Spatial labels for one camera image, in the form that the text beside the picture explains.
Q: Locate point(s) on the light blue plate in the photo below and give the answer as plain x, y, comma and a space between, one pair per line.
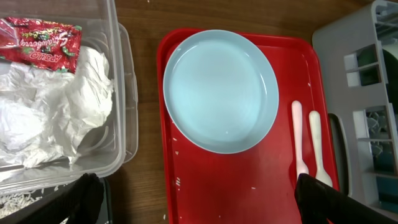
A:
221, 91

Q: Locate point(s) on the black food waste tray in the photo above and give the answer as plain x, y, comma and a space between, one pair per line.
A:
105, 216

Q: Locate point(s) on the clear plastic waste bin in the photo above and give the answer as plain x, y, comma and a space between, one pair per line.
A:
106, 148

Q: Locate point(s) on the red snack wrapper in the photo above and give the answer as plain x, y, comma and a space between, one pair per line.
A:
39, 43

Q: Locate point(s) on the food scraps and rice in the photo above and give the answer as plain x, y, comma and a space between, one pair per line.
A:
12, 203

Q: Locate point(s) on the white plastic fork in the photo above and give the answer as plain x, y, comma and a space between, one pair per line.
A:
297, 119

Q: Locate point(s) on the red serving tray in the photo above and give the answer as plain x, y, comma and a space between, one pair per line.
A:
257, 185

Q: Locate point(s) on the white napkin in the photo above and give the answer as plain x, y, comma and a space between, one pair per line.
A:
45, 115

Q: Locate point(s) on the white plastic spoon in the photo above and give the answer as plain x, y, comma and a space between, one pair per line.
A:
316, 132

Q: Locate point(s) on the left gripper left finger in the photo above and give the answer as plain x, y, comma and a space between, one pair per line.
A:
78, 202

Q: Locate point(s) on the grey dishwasher rack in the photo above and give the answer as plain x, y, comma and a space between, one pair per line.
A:
358, 59

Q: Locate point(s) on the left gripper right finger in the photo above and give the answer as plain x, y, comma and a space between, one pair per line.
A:
319, 203

